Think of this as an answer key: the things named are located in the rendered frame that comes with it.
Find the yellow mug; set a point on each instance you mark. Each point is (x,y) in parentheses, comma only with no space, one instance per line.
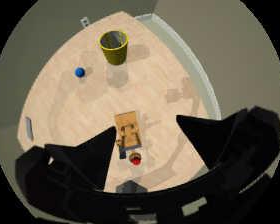
(114,45)

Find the blue ball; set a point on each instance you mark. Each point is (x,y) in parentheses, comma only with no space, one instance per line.
(79,72)

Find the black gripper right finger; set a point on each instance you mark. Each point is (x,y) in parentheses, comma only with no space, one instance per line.
(210,137)

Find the red ball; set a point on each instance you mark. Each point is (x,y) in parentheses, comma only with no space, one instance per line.
(136,160)

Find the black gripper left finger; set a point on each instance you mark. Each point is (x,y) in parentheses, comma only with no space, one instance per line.
(90,159)

